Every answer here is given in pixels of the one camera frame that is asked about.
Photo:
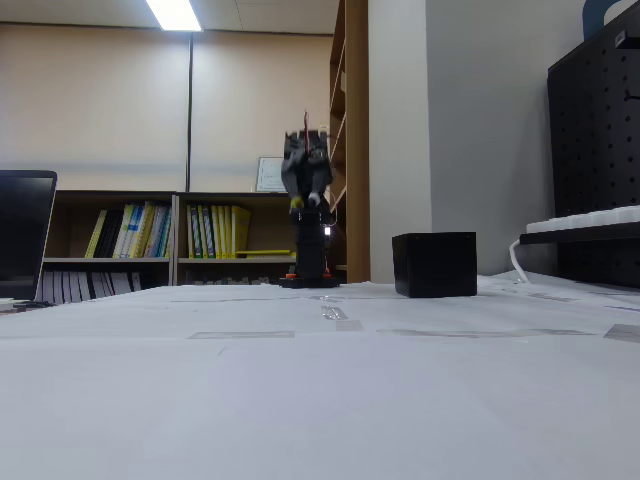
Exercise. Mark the black vertical pole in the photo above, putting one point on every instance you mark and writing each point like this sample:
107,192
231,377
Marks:
190,100

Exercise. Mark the black pegboard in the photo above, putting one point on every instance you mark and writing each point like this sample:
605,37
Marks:
590,125

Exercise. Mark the ceiling light panel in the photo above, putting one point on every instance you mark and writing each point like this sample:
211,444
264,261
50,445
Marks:
172,12

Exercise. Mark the black box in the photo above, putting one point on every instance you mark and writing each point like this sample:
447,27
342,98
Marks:
435,265

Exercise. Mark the blue chair back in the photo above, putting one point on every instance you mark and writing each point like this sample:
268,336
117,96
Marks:
592,15

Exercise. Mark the tall wooden bookshelf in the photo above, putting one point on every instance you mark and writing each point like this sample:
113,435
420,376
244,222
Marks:
357,75

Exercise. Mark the slanted yellow book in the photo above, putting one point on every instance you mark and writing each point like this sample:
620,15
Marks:
96,234

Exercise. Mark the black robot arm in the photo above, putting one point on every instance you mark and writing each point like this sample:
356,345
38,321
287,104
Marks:
310,250

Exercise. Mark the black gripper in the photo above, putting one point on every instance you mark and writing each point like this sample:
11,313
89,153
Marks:
303,176

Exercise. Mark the white keyboard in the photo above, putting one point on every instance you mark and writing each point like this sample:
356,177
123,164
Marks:
590,218

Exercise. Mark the framed white notice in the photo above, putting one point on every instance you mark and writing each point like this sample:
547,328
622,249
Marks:
269,174

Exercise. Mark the low wooden bookshelf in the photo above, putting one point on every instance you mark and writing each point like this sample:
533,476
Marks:
115,194
225,197

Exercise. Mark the white paper table cover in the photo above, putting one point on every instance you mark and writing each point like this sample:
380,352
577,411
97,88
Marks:
300,400

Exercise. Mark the long clear tape strip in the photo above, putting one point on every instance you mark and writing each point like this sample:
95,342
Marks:
475,333

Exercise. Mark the wide yellow binder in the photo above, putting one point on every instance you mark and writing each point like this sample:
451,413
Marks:
241,232

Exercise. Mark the black laptop screen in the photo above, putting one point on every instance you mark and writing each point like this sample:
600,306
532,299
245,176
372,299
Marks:
20,235

